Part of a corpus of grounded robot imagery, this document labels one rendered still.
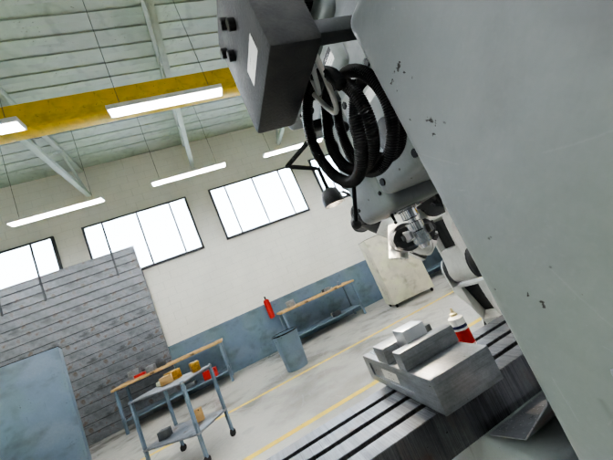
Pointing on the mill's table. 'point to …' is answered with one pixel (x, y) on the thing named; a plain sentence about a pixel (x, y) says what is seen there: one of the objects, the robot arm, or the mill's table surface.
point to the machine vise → (438, 370)
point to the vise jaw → (390, 348)
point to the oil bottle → (461, 328)
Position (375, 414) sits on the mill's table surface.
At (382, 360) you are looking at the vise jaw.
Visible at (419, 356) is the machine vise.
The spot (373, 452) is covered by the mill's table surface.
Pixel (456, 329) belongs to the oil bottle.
